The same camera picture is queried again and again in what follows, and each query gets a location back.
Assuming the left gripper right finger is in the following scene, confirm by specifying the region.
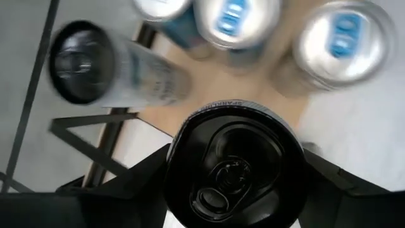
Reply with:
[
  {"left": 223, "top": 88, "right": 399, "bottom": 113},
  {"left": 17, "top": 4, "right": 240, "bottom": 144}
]
[{"left": 299, "top": 147, "right": 405, "bottom": 228}]

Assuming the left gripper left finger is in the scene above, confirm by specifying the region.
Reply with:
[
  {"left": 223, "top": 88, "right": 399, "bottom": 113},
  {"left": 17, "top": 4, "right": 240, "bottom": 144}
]
[{"left": 56, "top": 142, "right": 173, "bottom": 228}]

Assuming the white slim beverage can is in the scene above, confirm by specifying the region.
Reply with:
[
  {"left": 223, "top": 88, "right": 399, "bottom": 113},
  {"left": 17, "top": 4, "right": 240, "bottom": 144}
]
[{"left": 163, "top": 99, "right": 309, "bottom": 228}]

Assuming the white Celsius can palm print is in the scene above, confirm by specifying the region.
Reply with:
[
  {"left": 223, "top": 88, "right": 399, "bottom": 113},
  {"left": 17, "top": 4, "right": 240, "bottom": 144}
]
[{"left": 47, "top": 19, "right": 194, "bottom": 108}]

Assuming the silver blue Red Bull can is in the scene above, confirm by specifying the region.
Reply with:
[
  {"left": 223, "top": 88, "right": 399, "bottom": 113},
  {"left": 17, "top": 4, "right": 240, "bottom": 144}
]
[
  {"left": 132, "top": 0, "right": 203, "bottom": 48},
  {"left": 192, "top": 0, "right": 282, "bottom": 69},
  {"left": 271, "top": 0, "right": 398, "bottom": 98}
]

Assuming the wooden shelf board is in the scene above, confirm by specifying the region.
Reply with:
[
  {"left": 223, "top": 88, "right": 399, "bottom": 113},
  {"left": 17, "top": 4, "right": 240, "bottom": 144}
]
[{"left": 137, "top": 28, "right": 317, "bottom": 137}]

